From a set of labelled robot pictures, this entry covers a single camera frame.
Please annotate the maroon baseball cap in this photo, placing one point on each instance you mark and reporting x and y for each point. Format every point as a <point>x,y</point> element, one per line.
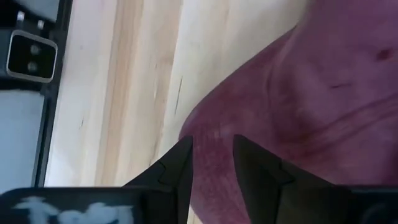
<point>311,93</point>

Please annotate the black table-level camera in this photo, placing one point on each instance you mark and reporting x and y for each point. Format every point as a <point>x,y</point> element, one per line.
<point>31,57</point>

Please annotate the black metal rig frame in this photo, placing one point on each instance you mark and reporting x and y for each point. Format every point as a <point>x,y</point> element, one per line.
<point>51,105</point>

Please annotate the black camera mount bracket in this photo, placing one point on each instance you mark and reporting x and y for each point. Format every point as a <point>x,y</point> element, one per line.
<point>9,18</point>

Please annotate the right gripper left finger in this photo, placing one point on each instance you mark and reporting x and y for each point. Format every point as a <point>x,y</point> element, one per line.
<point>168,186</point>

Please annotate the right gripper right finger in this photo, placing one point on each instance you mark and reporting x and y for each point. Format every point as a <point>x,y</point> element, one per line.
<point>273,193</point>

